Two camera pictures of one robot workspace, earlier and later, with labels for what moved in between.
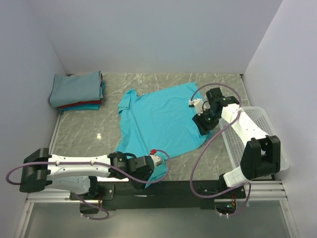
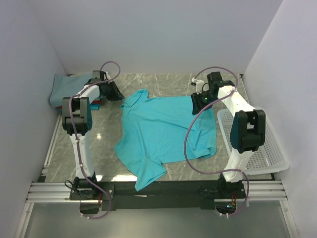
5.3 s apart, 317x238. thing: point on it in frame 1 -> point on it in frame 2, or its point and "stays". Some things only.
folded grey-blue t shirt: [67, 89] stays
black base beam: [169, 195] stays
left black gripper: [138, 185] -> [116, 95]
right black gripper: [198, 120] -> [196, 98]
